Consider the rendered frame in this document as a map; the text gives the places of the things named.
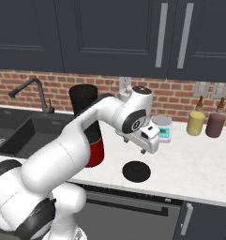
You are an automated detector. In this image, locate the black sink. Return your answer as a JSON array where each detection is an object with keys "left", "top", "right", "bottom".
[{"left": 0, "top": 107, "right": 77, "bottom": 159}]

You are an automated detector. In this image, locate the grey wall switch plate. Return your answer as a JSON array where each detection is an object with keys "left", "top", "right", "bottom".
[
  {"left": 192, "top": 81, "right": 210, "bottom": 98},
  {"left": 209, "top": 82, "right": 226, "bottom": 100}
]

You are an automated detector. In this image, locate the dark grey dishwasher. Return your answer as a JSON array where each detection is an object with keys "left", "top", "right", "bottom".
[{"left": 71, "top": 183, "right": 183, "bottom": 240}]

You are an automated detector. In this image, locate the black and red blender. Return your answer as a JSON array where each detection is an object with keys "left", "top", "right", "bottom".
[{"left": 68, "top": 83, "right": 106, "bottom": 169}]

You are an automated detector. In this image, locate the black tap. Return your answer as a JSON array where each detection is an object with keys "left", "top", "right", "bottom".
[{"left": 8, "top": 76, "right": 55, "bottom": 114}]

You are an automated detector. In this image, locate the black round blender lid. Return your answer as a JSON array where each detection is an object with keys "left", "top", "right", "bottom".
[{"left": 122, "top": 160, "right": 152, "bottom": 184}]

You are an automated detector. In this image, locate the maroon canister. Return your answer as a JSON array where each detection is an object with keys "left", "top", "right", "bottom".
[{"left": 204, "top": 112, "right": 226, "bottom": 139}]

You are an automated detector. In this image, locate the yellow canister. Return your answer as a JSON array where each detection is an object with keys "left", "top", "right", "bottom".
[{"left": 186, "top": 111, "right": 206, "bottom": 137}]

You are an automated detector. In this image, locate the grey lower cupboard handle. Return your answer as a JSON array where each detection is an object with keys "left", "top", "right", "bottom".
[{"left": 180, "top": 202, "right": 194, "bottom": 236}]

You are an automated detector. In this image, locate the white kitchen scale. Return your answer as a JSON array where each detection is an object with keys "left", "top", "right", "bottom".
[{"left": 150, "top": 114, "right": 174, "bottom": 144}]

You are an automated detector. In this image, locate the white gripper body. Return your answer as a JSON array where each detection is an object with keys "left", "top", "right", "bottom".
[{"left": 114, "top": 129, "right": 161, "bottom": 155}]

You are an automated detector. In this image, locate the dark cupboard door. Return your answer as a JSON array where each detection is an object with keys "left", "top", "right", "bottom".
[
  {"left": 0, "top": 0, "right": 66, "bottom": 73},
  {"left": 173, "top": 201, "right": 226, "bottom": 240},
  {"left": 53, "top": 0, "right": 178, "bottom": 80},
  {"left": 167, "top": 0, "right": 226, "bottom": 83}
]

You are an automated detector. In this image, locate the white wall outlet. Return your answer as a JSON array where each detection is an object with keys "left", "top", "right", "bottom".
[{"left": 118, "top": 76, "right": 133, "bottom": 98}]

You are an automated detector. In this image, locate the dark lower cupboard door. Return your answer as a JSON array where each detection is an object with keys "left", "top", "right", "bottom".
[{"left": 173, "top": 201, "right": 226, "bottom": 240}]

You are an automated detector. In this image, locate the black dishwasher handle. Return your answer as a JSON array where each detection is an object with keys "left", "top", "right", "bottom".
[{"left": 85, "top": 197, "right": 170, "bottom": 218}]

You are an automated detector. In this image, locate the grey cupboard handle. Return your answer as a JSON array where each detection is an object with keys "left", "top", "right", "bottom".
[
  {"left": 155, "top": 2, "right": 170, "bottom": 69},
  {"left": 180, "top": 202, "right": 194, "bottom": 236},
  {"left": 176, "top": 2, "right": 195, "bottom": 70}
]

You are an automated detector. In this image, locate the brown-capped pale bottle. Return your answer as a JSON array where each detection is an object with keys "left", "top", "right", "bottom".
[
  {"left": 216, "top": 97, "right": 226, "bottom": 115},
  {"left": 195, "top": 95, "right": 204, "bottom": 113}
]

